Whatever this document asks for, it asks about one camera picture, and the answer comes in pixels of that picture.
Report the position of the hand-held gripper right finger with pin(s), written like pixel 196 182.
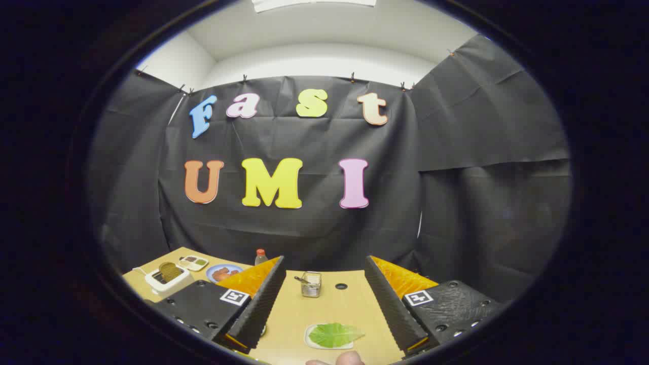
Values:
pixel 388 304

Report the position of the small white plate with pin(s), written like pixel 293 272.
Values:
pixel 308 338

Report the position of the metal cutlery piece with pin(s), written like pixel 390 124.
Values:
pixel 302 279

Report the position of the clear cutlery holder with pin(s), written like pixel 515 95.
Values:
pixel 312 290

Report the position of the white ceiling light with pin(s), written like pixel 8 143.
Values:
pixel 314 3

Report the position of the blue plate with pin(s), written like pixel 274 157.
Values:
pixel 210 275

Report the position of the green lettuce leaf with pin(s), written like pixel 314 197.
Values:
pixel 332 334

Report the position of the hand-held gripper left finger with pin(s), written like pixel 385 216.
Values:
pixel 263 299

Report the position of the white toaster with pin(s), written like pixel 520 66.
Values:
pixel 172 287

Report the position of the clear bottle red cap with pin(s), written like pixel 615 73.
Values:
pixel 260 258

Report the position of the white condiment tray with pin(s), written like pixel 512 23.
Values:
pixel 192 263

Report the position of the round brown bread slice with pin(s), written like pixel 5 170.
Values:
pixel 170 271

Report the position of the brown meat slice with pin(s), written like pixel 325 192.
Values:
pixel 218 275
pixel 229 272

